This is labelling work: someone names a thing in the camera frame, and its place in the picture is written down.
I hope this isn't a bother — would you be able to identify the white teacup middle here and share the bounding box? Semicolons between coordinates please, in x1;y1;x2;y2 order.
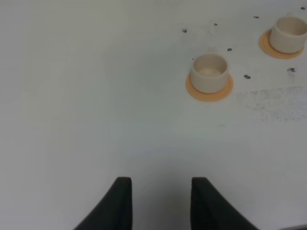
270;15;307;54

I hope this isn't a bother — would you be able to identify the orange coaster middle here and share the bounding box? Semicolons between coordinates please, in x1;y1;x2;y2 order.
259;30;305;59

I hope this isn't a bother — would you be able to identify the orange coaster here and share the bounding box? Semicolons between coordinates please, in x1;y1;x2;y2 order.
259;30;305;59
185;74;234;102

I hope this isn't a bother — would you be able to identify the white teacup near left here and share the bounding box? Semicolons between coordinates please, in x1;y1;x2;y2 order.
190;47;229;93

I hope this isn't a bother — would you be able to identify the white teacup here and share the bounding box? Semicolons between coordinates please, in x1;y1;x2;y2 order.
270;15;307;54
190;47;229;93

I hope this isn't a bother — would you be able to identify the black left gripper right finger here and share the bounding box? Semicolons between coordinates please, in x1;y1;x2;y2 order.
190;177;257;230

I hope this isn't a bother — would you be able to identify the orange coaster near left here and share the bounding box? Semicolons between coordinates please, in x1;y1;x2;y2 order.
185;74;234;102

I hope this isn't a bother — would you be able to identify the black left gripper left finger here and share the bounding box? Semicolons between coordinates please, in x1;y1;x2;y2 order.
76;177;132;230

